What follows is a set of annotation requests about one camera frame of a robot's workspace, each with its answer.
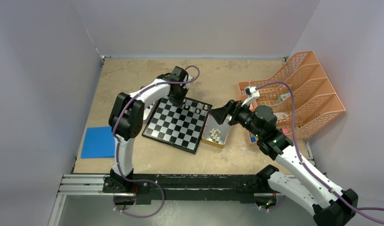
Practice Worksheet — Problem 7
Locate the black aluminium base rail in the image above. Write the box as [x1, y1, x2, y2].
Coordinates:
[59, 174, 280, 205]

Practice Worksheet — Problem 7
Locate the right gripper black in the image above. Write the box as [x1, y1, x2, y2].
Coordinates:
[209, 98, 263, 138]

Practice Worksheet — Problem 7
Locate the orange plastic file organizer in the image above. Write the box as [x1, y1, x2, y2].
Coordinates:
[236, 51, 346, 139]

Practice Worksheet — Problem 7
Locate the small box in organizer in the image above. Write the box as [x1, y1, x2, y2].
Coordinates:
[275, 92, 291, 104]

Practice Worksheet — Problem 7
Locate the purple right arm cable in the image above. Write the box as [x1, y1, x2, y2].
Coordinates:
[256, 81, 384, 226]

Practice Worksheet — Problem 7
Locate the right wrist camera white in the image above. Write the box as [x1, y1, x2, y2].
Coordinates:
[242, 86, 260, 107]

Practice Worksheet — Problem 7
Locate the black white chessboard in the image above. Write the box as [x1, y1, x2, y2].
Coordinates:
[142, 97, 212, 154]

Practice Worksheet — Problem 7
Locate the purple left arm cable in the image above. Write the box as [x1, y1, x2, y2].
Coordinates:
[112, 65, 200, 175]

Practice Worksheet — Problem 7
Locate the gold metal tin tray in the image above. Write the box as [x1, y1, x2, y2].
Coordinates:
[201, 117, 230, 149]

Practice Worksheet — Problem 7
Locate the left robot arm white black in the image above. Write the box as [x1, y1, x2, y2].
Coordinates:
[104, 66, 196, 193]

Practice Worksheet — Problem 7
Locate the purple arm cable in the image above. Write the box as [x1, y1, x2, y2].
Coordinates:
[112, 65, 200, 175]
[256, 81, 384, 226]

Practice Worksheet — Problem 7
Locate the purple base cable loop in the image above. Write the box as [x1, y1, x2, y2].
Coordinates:
[112, 179, 165, 218]

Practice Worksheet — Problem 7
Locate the silver pink tin tray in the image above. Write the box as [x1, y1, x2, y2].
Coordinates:
[143, 101, 158, 124]

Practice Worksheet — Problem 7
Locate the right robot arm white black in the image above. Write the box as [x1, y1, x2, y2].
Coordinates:
[209, 100, 358, 226]

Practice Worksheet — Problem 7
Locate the blue notebook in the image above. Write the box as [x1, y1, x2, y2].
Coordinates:
[80, 126, 115, 159]

